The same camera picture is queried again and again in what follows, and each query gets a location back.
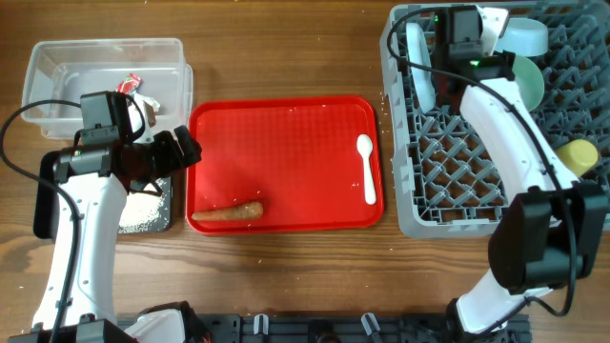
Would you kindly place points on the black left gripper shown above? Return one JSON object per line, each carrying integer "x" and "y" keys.
{"x": 188, "y": 148}

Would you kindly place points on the red snack wrapper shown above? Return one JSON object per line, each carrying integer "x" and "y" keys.
{"x": 130, "y": 84}

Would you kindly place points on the black waste tray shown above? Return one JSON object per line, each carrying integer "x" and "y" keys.
{"x": 45, "y": 218}

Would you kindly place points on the clear plastic waste bin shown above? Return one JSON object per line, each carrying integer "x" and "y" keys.
{"x": 66, "y": 70}

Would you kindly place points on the yellow plastic cup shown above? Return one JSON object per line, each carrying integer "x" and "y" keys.
{"x": 579, "y": 156}

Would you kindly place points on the white tissue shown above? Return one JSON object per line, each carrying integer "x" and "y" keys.
{"x": 149, "y": 106}

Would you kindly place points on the light blue bowl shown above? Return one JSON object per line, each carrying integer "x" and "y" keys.
{"x": 525, "y": 37}

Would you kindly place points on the pile of white rice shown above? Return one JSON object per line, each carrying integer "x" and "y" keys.
{"x": 148, "y": 213}

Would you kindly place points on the red plastic tray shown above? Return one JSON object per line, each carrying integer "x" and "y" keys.
{"x": 296, "y": 156}

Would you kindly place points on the orange carrot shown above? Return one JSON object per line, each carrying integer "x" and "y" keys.
{"x": 247, "y": 211}

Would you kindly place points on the light blue plate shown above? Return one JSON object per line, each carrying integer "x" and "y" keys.
{"x": 418, "y": 55}

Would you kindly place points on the white plastic spoon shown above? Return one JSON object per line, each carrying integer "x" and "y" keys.
{"x": 364, "y": 146}

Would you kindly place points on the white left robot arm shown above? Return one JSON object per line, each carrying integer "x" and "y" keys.
{"x": 92, "y": 178}

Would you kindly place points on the green bowl with rice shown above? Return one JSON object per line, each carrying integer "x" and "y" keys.
{"x": 530, "y": 82}

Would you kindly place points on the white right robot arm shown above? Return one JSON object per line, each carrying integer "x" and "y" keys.
{"x": 550, "y": 235}

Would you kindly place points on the grey dishwasher rack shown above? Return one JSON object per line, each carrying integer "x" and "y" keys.
{"x": 445, "y": 182}

